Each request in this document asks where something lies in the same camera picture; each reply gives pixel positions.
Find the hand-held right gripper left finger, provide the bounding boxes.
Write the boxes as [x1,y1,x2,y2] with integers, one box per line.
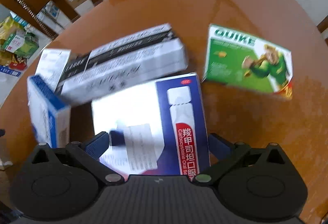
[24,131,125,186]

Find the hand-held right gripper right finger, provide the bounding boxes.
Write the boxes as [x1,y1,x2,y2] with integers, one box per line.
[192,133,290,186]

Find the white blue red medicine box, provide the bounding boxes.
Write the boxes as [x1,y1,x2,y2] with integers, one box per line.
[91,73,211,182]

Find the black white medicine box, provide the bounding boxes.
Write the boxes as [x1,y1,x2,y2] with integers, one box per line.
[55,24,189,106]

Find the green cartoon medicine box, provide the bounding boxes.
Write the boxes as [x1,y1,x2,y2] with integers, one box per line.
[202,24,293,101]

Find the white text printed medicine box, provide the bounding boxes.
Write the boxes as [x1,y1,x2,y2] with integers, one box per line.
[34,49,72,92]

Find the wooden desktop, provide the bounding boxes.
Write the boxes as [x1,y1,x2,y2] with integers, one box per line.
[0,0,328,224]

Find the green white carton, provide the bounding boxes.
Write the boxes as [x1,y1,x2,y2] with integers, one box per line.
[2,30,40,59]

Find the yellow green bag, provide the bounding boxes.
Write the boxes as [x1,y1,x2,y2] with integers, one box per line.
[0,17,26,48]

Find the metal chain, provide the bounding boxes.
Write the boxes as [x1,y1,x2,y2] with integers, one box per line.
[4,0,56,41]

